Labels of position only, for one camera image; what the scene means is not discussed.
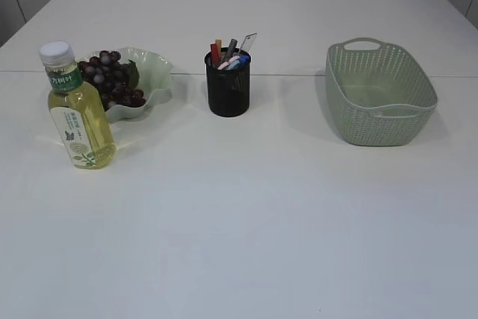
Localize gold glitter marker pen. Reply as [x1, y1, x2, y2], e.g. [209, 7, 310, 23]
[215, 39, 222, 52]

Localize blue safety scissors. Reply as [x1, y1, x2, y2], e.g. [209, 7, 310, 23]
[228, 56, 250, 70]

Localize dark purple grape bunch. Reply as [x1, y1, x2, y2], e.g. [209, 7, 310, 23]
[78, 50, 146, 111]

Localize clear plastic ruler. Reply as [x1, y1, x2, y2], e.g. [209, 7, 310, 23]
[239, 33, 257, 53]

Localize yellow tea bottle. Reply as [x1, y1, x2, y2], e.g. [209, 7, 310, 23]
[39, 41, 116, 170]

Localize red glitter marker pen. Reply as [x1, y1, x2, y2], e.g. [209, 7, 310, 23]
[210, 43, 221, 68]

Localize black mesh pen holder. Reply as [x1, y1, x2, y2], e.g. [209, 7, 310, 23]
[204, 52, 251, 117]

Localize green wavy glass plate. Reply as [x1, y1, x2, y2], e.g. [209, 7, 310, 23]
[77, 47, 173, 123]

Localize green plastic woven basket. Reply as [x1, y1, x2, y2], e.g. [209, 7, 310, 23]
[325, 37, 438, 147]

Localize silver glitter marker pen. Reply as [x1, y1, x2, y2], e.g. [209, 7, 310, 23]
[223, 38, 238, 62]

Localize pink safety scissors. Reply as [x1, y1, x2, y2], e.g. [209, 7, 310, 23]
[217, 55, 240, 70]

